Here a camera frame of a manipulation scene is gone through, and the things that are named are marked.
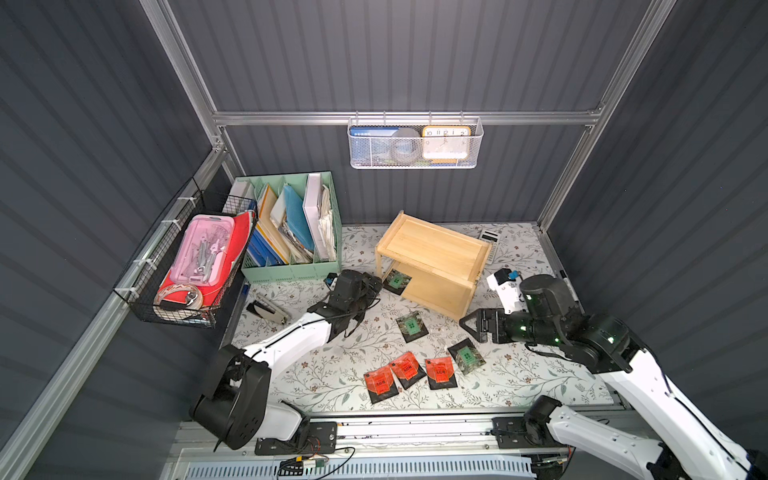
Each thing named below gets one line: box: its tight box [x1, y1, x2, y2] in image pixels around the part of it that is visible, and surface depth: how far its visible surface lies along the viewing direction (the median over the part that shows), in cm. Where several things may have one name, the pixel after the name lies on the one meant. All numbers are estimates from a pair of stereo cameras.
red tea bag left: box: [363, 366, 399, 404], surface depth 84 cm
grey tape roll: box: [389, 127, 421, 165], surface depth 89 cm
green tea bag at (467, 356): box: [447, 338, 487, 375], surface depth 88 cm
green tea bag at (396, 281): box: [383, 268, 412, 295], surface depth 103 cm
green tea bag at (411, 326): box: [395, 312, 429, 343], surface depth 95 cm
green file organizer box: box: [234, 171, 343, 283], surface depth 98 cm
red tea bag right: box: [425, 356, 458, 390], surface depth 85 cm
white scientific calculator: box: [479, 229, 501, 266], surface depth 118 cm
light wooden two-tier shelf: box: [375, 211, 494, 321], surface depth 89 cm
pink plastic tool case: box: [170, 215, 235, 287], surface depth 74 cm
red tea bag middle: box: [390, 351, 427, 390], surface depth 86 cm
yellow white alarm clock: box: [422, 125, 472, 164], surface depth 90 cm
